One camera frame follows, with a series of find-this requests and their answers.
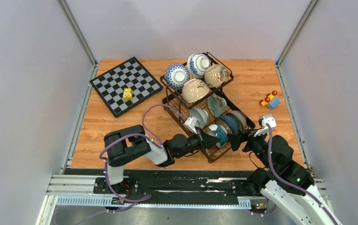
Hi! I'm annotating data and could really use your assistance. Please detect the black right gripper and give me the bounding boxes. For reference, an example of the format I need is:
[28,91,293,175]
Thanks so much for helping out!
[226,126,276,172]

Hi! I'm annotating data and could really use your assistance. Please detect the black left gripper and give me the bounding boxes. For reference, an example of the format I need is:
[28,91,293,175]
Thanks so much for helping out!
[175,127,221,159]

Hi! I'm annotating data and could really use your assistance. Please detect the teal white striped bowl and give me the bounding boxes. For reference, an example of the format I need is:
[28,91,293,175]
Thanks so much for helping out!
[206,124,228,148]

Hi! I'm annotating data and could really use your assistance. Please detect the dark blue glazed bowl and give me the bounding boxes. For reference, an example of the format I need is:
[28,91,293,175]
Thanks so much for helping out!
[216,115,239,134]

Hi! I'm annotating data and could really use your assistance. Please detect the black wire dish rack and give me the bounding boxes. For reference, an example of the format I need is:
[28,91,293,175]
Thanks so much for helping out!
[160,52,255,163]

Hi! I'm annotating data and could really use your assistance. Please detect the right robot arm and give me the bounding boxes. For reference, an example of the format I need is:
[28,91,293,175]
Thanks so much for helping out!
[228,129,341,225]

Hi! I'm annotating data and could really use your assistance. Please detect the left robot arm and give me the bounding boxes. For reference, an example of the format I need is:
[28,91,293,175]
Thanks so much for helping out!
[99,125,220,194]

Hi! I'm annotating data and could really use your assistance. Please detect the blue white patterned bowl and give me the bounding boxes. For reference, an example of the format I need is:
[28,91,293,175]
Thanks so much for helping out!
[228,111,247,129]

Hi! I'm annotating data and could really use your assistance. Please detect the pale green ribbed bowl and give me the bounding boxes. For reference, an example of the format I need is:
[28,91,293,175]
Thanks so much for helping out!
[189,108,209,129]

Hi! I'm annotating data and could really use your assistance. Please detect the green floral bowl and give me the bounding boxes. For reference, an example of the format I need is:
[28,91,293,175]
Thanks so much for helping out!
[207,94,227,118]

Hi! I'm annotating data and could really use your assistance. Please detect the orange blue toy blocks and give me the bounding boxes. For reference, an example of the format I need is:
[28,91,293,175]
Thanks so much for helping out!
[259,90,280,110]

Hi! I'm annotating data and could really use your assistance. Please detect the cream leaf bowl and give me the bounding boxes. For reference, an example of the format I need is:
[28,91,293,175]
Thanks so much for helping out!
[182,79,210,104]

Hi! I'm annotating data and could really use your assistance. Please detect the cream painted bowl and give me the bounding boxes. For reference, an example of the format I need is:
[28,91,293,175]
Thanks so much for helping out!
[204,64,230,88]

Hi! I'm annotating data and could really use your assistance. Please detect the blue diamond pattern bowl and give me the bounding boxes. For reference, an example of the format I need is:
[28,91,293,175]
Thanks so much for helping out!
[163,64,190,90]

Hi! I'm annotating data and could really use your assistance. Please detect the blue white porcelain bowl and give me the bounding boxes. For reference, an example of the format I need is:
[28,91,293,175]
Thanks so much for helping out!
[187,53,211,79]

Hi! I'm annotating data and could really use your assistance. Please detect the yellow toy block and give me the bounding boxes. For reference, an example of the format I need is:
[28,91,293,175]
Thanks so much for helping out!
[122,87,133,101]

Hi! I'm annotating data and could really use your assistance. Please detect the black white chessboard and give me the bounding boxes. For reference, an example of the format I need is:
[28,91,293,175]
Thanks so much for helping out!
[90,57,163,118]

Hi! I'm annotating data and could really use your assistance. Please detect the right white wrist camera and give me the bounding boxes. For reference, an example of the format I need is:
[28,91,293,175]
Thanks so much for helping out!
[254,114,277,137]

